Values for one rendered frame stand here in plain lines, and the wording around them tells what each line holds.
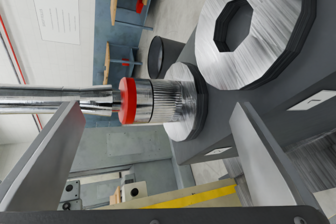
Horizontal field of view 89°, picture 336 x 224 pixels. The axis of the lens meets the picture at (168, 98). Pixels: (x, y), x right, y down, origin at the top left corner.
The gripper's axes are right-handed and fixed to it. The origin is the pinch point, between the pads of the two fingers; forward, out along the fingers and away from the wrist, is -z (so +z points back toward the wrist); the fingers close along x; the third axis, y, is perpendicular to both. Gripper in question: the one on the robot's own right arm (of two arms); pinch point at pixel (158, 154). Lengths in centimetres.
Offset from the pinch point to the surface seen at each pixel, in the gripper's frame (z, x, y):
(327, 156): -6.3, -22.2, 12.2
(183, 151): -5.8, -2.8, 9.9
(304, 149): -8.8, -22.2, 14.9
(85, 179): -275, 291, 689
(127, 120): -5.7, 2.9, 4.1
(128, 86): -7.5, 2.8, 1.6
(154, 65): -177, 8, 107
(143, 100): -6.7, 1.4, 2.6
